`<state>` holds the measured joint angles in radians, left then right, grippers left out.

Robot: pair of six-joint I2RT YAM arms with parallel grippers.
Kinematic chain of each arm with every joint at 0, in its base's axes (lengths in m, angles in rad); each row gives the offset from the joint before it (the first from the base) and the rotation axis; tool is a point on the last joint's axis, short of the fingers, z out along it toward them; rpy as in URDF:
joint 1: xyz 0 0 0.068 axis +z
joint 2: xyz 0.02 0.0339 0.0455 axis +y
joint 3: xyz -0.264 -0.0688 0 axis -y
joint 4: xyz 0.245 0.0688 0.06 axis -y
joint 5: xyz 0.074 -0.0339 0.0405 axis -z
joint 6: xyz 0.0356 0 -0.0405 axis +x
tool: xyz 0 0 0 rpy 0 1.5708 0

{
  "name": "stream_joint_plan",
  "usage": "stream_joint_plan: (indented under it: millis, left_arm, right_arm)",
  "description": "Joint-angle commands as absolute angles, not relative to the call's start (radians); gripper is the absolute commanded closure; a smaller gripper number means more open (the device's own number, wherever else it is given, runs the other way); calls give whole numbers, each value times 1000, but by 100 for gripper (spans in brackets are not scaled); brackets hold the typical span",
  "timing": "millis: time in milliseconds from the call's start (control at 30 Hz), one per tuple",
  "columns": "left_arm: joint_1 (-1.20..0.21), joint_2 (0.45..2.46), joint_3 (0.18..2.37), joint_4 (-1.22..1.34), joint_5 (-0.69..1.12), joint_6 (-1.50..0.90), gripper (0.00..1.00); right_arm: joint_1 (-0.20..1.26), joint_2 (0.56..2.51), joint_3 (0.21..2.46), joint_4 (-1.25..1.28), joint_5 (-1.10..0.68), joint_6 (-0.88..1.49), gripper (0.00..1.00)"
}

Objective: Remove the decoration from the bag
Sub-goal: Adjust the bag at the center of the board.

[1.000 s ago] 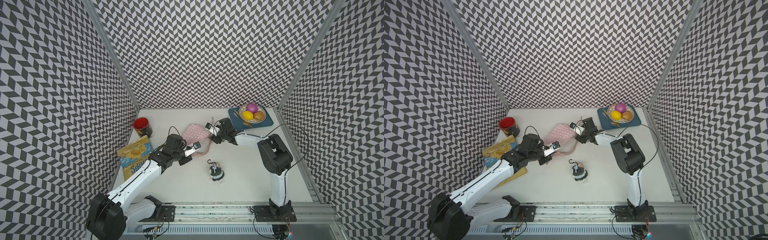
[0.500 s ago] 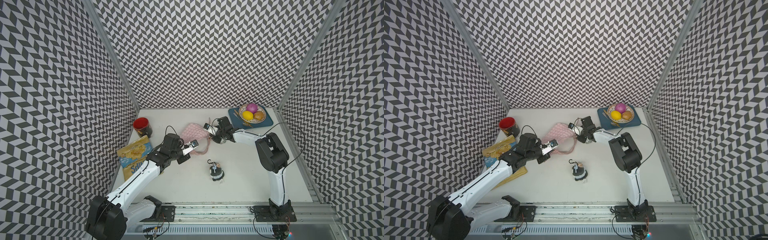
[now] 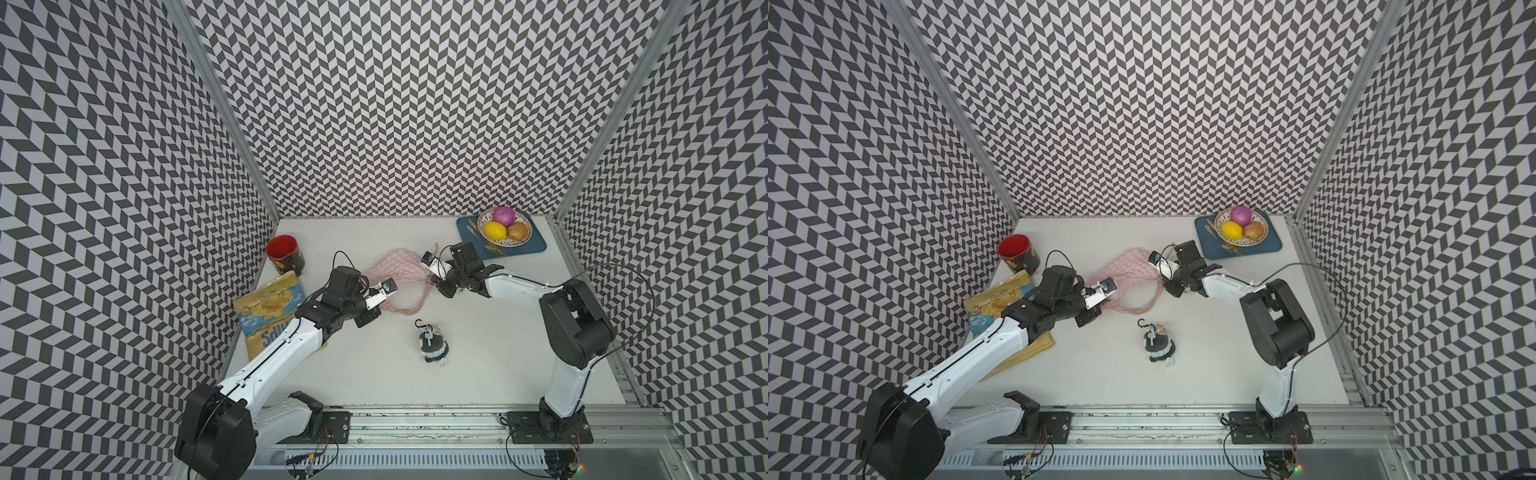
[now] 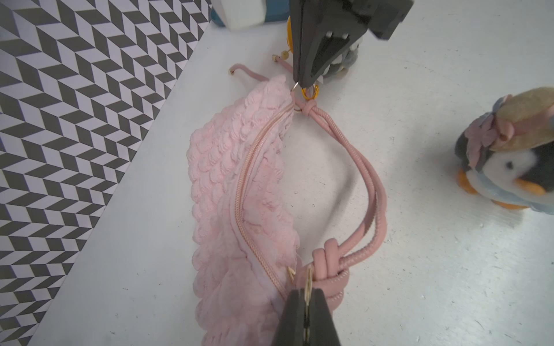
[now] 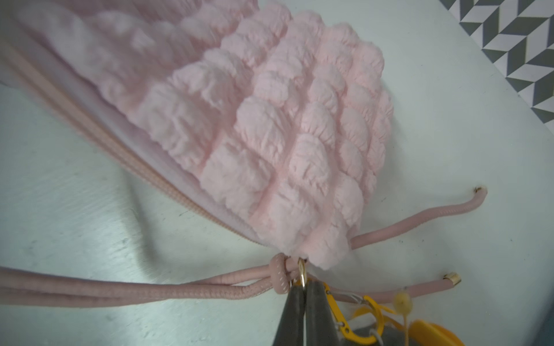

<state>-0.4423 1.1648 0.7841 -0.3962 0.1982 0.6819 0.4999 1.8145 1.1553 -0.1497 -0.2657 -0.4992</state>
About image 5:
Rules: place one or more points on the grey yellow plush keychain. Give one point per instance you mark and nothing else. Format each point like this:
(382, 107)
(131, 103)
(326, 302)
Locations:
(376, 324)

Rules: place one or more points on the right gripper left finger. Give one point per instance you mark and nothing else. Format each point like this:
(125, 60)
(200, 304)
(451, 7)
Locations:
(290, 331)

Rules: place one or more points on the pink knitted bag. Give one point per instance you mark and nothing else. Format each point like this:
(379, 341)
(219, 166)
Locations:
(276, 117)

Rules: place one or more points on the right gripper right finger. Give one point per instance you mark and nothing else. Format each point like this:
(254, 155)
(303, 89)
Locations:
(320, 324)

